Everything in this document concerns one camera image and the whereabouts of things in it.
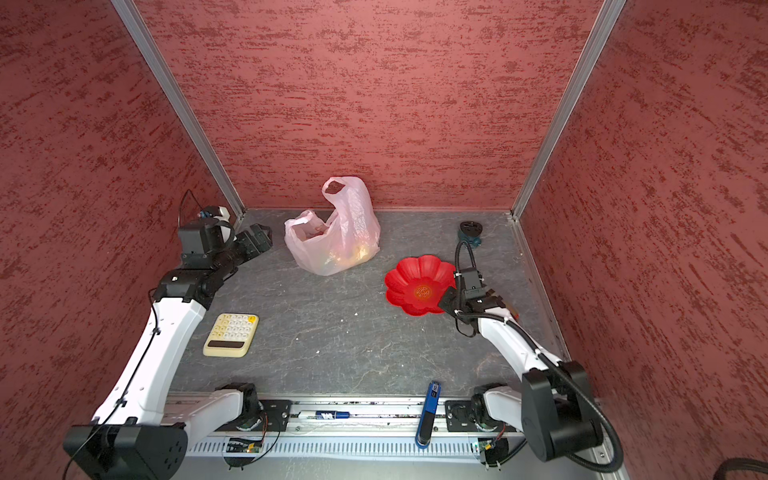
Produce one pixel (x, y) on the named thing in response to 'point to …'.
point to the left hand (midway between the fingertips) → (259, 242)
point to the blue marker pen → (323, 414)
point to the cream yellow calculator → (231, 335)
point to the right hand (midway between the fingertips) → (441, 306)
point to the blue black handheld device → (428, 415)
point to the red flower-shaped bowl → (419, 285)
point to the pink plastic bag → (350, 237)
